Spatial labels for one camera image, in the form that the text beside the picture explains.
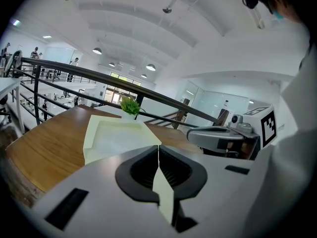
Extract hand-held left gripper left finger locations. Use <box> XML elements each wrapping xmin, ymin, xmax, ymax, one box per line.
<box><xmin>32</xmin><ymin>145</ymin><xmax>179</xmax><ymax>238</ymax></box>

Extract white gripper camera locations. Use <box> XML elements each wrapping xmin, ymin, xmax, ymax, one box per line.
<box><xmin>228</xmin><ymin>114</ymin><xmax>254</xmax><ymax>134</ymax></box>

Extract glass entrance doors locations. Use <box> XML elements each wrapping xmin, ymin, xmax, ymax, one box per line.
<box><xmin>104</xmin><ymin>71</ymin><xmax>142</xmax><ymax>104</ymax></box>

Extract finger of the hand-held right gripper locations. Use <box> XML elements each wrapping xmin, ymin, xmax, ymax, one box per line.
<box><xmin>187</xmin><ymin>128</ymin><xmax>245</xmax><ymax>149</ymax></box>
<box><xmin>197</xmin><ymin>125</ymin><xmax>232</xmax><ymax>131</ymax></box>

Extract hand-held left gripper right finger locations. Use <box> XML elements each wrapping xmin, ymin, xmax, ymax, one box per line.
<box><xmin>159</xmin><ymin>145</ymin><xmax>256</xmax><ymax>238</ymax></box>

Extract black curved metal railing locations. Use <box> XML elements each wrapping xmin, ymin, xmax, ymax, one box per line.
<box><xmin>7</xmin><ymin>57</ymin><xmax>221</xmax><ymax>131</ymax></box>

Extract green potted plant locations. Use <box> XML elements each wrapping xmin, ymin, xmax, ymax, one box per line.
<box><xmin>119</xmin><ymin>96</ymin><xmax>142</xmax><ymax>120</ymax></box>

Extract person's shirt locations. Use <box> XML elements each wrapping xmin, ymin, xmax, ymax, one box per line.
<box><xmin>244</xmin><ymin>21</ymin><xmax>317</xmax><ymax>238</ymax></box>

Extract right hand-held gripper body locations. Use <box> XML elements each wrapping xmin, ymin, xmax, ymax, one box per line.
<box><xmin>217</xmin><ymin>105</ymin><xmax>278</xmax><ymax>160</ymax></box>

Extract white A4 paper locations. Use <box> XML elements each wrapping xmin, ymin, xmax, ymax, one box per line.
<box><xmin>95</xmin><ymin>126</ymin><xmax>159</xmax><ymax>156</ymax></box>

